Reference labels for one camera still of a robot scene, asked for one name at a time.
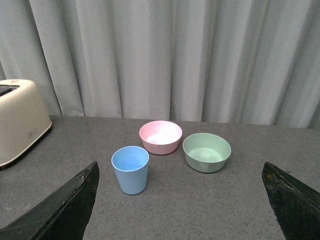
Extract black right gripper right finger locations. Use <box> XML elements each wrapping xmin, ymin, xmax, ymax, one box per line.
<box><xmin>261</xmin><ymin>162</ymin><xmax>320</xmax><ymax>240</ymax></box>

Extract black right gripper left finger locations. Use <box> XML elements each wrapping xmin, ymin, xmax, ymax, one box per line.
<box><xmin>0</xmin><ymin>161</ymin><xmax>100</xmax><ymax>240</ymax></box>

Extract blue cup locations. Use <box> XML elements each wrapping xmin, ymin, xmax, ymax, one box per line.
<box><xmin>111</xmin><ymin>146</ymin><xmax>150</xmax><ymax>195</ymax></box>

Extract green bowl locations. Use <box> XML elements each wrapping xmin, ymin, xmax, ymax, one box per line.
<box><xmin>182</xmin><ymin>132</ymin><xmax>232</xmax><ymax>174</ymax></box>

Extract cream white toaster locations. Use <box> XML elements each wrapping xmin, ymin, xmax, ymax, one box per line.
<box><xmin>0</xmin><ymin>79</ymin><xmax>52</xmax><ymax>167</ymax></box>

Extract pink bowl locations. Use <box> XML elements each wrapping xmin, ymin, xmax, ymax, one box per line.
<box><xmin>139</xmin><ymin>120</ymin><xmax>183</xmax><ymax>155</ymax></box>

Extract grey curtain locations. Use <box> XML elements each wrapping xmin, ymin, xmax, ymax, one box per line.
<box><xmin>0</xmin><ymin>0</ymin><xmax>320</xmax><ymax>128</ymax></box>

